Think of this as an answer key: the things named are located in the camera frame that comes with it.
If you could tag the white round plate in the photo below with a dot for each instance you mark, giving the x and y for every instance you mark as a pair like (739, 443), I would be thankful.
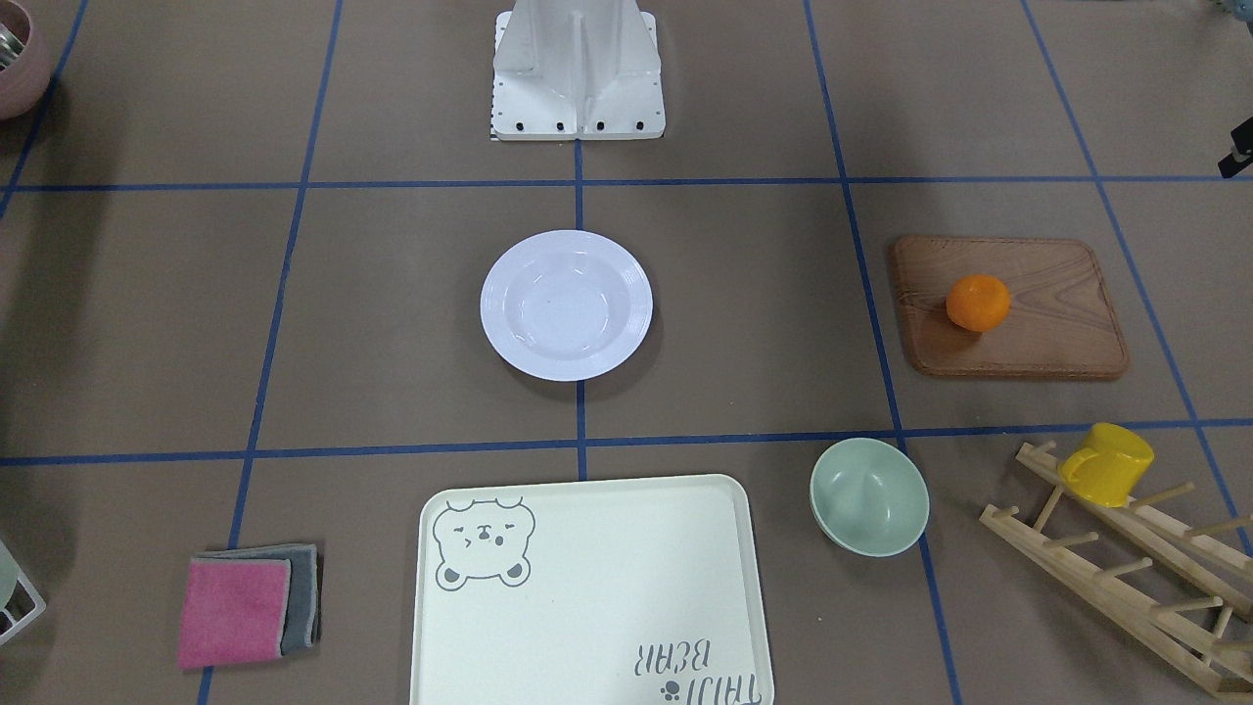
(566, 305)

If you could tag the orange fruit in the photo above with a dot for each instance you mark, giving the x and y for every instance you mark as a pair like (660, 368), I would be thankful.
(978, 303)

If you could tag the cream bear tray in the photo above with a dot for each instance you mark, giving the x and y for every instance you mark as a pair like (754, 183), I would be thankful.
(626, 591)

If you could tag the mint green bowl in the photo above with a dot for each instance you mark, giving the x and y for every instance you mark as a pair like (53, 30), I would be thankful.
(869, 498)

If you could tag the pink cloth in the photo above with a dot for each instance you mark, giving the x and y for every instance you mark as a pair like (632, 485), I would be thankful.
(234, 611)

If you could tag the yellow mug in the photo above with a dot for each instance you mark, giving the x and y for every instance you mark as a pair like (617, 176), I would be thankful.
(1107, 465)

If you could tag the wooden mug rack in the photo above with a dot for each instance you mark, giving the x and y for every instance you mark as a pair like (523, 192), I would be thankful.
(1190, 634)

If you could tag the pink bowl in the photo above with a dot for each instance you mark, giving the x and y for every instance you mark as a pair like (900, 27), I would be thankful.
(27, 64)

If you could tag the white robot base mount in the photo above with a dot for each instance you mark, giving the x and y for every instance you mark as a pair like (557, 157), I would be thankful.
(576, 70)

